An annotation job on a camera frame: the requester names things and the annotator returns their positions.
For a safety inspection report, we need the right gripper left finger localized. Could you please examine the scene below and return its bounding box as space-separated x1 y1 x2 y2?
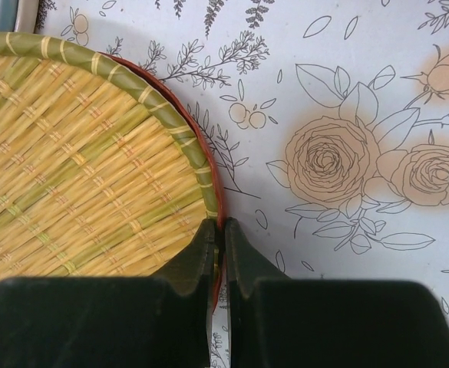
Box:
0 220 216 367

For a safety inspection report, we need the woven bamboo tray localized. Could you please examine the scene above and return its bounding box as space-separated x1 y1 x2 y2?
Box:
0 32 218 281

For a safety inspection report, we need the cream plate under stack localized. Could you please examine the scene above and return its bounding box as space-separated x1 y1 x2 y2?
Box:
14 0 39 33

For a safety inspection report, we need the cream and blue plate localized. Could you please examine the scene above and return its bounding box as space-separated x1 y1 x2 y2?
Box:
0 0 18 32

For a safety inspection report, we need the red-brown plastic plate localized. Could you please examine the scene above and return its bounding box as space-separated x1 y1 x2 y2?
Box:
102 53 226 311

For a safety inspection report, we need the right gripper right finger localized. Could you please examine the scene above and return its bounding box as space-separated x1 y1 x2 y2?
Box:
224 218 449 367

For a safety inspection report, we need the floral table mat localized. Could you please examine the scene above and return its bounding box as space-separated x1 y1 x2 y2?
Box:
25 1 449 367

